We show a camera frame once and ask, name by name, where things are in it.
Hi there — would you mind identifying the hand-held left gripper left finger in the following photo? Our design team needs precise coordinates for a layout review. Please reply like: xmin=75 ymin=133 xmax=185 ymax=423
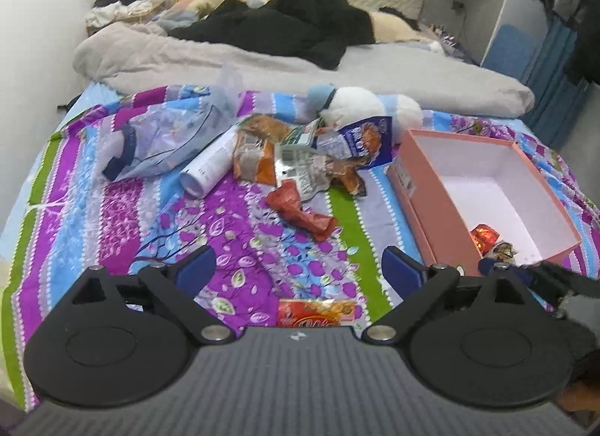
xmin=69 ymin=244 xmax=235 ymax=345

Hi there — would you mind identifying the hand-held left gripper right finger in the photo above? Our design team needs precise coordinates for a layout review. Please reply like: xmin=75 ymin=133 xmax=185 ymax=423
xmin=362 ymin=245 xmax=533 ymax=345

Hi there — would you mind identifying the shiny red foil snack packet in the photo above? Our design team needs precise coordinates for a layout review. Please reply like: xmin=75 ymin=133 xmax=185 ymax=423
xmin=470 ymin=224 xmax=501 ymax=250

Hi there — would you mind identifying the pink cardboard box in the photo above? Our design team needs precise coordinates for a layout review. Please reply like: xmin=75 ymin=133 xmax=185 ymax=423
xmin=385 ymin=128 xmax=583 ymax=269

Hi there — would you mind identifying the red and white biscuit packet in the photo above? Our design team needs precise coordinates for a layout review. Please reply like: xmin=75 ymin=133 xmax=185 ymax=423
xmin=276 ymin=299 xmax=357 ymax=328

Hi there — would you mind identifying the reddish brown snack packet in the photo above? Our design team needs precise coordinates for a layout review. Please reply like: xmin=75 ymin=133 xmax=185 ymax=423
xmin=266 ymin=180 xmax=339 ymax=243

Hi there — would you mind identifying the orange snack packet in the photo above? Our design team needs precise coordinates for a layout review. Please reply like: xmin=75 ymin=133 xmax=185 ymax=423
xmin=233 ymin=131 xmax=278 ymax=184

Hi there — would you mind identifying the blue snack bag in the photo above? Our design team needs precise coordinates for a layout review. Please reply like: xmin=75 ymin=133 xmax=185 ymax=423
xmin=316 ymin=116 xmax=395 ymax=169

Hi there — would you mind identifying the clear barcode snack packet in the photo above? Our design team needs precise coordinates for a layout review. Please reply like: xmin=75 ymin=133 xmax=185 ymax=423
xmin=274 ymin=142 xmax=336 ymax=203

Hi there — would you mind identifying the green-edged snack packet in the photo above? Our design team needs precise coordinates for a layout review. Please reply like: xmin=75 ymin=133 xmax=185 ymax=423
xmin=241 ymin=114 xmax=326 ymax=148

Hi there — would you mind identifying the person's right hand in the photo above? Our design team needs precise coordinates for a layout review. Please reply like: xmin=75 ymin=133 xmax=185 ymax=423
xmin=557 ymin=379 xmax=600 ymax=414

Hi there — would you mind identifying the purple floral printed bedsheet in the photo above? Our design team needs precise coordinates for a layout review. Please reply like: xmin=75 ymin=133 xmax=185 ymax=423
xmin=0 ymin=84 xmax=600 ymax=411

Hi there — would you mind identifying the white spray can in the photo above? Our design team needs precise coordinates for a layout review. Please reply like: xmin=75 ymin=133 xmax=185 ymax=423
xmin=179 ymin=128 xmax=241 ymax=199

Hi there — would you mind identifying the clear plastic bag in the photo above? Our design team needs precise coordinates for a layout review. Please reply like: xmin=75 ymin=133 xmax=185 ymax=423
xmin=100 ymin=65 xmax=245 ymax=182

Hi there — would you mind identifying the white and blue plush toy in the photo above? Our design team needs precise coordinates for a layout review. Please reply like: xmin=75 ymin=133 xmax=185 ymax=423
xmin=304 ymin=84 xmax=424 ymax=137

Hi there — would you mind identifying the blue curtain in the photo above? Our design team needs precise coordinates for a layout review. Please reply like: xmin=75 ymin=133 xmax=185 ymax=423
xmin=524 ymin=18 xmax=590 ymax=149

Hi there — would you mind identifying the grey duvet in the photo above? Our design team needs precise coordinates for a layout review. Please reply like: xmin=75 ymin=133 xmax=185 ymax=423
xmin=72 ymin=22 xmax=536 ymax=119

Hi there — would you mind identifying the blue mat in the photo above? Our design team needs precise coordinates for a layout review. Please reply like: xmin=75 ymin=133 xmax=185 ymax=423
xmin=481 ymin=22 xmax=536 ymax=79

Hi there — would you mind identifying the group of small bottles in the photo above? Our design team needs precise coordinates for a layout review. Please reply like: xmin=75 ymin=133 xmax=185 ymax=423
xmin=428 ymin=22 xmax=463 ymax=55

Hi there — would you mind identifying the black hanging garment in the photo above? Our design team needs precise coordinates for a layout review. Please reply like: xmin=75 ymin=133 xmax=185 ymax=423
xmin=561 ymin=0 xmax=600 ymax=86

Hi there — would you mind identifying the beige pillow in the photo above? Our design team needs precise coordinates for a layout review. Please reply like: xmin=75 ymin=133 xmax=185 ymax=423
xmin=368 ymin=11 xmax=438 ymax=46

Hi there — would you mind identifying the wooden nightstand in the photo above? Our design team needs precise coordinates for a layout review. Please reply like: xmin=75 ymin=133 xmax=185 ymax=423
xmin=85 ymin=0 xmax=166 ymax=39

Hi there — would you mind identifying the pastel patterned pillow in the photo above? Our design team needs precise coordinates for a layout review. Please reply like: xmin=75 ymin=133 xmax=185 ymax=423
xmin=156 ymin=0 xmax=231 ymax=27

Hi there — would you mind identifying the black cloth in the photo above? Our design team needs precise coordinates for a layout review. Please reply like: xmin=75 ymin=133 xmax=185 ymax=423
xmin=378 ymin=5 xmax=419 ymax=30

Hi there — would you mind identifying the black jacket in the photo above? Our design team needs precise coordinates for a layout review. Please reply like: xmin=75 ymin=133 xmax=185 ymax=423
xmin=165 ymin=0 xmax=377 ymax=72

